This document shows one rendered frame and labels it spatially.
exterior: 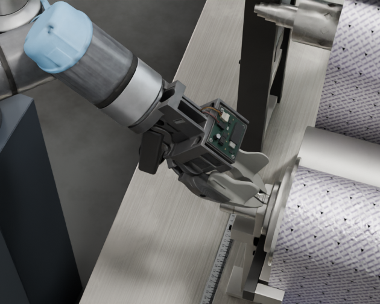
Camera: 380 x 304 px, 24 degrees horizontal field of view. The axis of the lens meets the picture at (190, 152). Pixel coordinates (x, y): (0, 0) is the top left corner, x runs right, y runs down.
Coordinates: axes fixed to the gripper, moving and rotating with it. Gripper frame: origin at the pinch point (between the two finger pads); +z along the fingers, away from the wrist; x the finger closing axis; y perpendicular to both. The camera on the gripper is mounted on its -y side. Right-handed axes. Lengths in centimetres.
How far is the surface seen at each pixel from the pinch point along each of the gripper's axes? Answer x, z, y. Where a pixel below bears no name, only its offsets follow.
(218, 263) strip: 6.3, 19.6, -31.9
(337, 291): -6.1, 15.3, 3.0
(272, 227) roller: -4.4, 2.1, 3.4
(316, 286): -6.1, 13.5, 1.0
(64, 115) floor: 81, 23, -146
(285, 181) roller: 1.3, 0.6, 5.1
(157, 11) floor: 130, 34, -137
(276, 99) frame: 41, 19, -30
